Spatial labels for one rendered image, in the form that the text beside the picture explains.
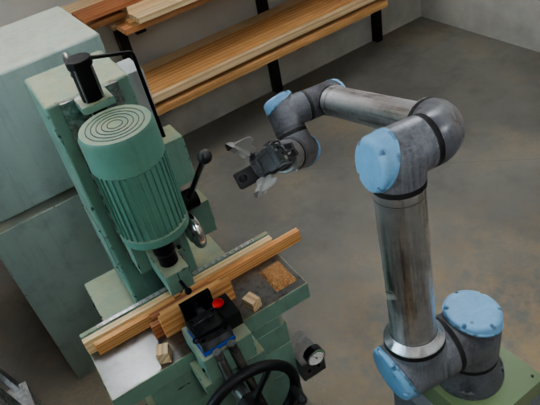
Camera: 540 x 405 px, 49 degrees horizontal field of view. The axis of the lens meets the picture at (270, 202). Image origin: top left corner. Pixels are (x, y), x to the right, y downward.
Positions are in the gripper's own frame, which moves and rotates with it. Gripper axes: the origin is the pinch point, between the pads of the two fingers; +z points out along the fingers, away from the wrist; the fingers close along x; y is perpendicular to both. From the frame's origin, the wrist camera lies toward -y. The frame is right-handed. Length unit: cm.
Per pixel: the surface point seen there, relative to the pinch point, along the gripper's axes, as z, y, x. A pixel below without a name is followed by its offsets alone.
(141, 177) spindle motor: 20.7, -9.5, -7.8
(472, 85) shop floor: -303, 9, -12
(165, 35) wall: -188, -110, -135
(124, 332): 9, -51, 19
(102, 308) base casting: -8, -74, 8
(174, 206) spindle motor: 10.2, -14.0, -0.4
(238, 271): -18.8, -28.7, 19.9
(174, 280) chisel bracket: 3.3, -31.6, 13.7
